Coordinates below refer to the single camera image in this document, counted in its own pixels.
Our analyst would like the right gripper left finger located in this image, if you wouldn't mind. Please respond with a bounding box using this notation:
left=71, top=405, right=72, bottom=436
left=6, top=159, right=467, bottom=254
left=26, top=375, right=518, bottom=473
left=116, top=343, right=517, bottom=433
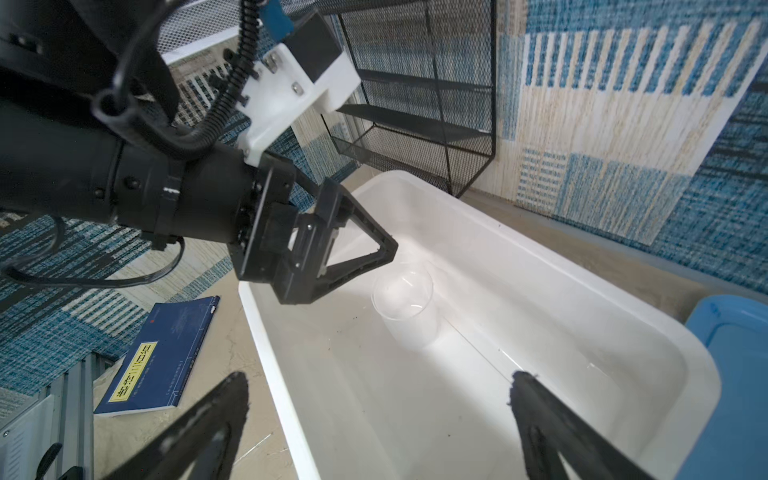
left=107, top=371, right=249, bottom=479

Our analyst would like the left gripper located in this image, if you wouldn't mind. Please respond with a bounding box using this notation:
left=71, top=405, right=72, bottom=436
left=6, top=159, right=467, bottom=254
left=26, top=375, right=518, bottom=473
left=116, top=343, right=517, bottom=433
left=228, top=152, right=398, bottom=303

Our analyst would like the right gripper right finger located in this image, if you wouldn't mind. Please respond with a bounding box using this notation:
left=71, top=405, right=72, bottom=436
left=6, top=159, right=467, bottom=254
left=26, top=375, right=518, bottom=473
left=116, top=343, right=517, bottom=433
left=509, top=371, right=650, bottom=479

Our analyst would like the clear glass flask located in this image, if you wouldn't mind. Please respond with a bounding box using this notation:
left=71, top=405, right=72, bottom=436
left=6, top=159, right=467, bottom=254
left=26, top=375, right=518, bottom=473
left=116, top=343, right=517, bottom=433
left=371, top=262, right=441, bottom=350

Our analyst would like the white plastic storage bin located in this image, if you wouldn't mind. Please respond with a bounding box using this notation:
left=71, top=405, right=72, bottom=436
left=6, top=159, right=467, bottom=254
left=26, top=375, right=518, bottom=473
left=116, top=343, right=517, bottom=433
left=239, top=171, right=721, bottom=479

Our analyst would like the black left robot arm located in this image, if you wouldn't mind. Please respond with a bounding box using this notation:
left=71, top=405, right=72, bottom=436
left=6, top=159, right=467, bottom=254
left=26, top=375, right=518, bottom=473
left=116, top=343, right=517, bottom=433
left=1, top=1, right=398, bottom=305

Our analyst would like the dark blue notebook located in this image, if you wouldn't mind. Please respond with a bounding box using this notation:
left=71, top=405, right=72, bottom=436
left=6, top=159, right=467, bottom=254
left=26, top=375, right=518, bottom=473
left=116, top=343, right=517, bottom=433
left=94, top=296, right=220, bottom=416

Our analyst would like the black mesh shelf rack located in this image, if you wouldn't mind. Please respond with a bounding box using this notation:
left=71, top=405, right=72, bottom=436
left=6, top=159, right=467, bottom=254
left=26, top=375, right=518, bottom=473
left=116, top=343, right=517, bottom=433
left=315, top=1, right=496, bottom=197

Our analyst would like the blue plastic bin lid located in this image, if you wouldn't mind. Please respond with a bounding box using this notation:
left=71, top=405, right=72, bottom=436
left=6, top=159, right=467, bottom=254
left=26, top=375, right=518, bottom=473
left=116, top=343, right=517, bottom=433
left=677, top=295, right=767, bottom=479

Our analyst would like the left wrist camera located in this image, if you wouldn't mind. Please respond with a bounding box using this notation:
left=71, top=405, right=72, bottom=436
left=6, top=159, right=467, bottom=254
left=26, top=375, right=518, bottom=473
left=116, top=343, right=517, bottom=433
left=236, top=11, right=361, bottom=167

